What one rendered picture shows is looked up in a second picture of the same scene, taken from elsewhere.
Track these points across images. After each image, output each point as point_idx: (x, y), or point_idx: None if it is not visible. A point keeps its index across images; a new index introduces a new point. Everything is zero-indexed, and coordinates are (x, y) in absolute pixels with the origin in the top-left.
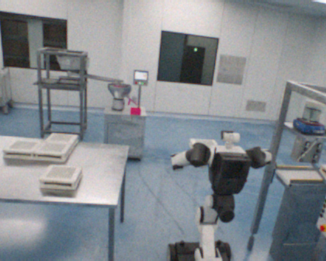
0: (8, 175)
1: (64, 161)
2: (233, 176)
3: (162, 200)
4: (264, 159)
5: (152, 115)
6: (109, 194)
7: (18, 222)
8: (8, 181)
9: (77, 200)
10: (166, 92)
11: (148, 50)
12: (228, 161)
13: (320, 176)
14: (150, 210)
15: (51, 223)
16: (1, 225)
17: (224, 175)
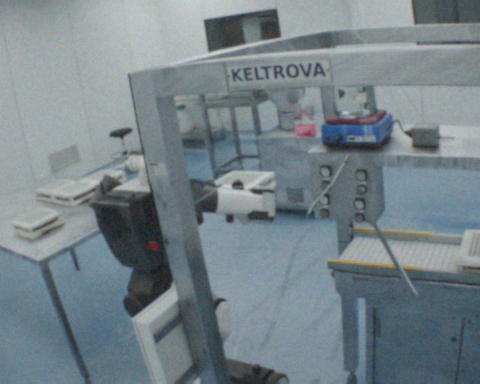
0: (15, 217)
1: (73, 206)
2: (117, 235)
3: (292, 285)
4: (195, 206)
5: None
6: (50, 248)
7: (93, 283)
8: (6, 223)
9: (17, 250)
10: (440, 97)
11: None
12: (99, 206)
13: (443, 260)
14: (255, 298)
15: (120, 291)
16: (79, 283)
17: (106, 232)
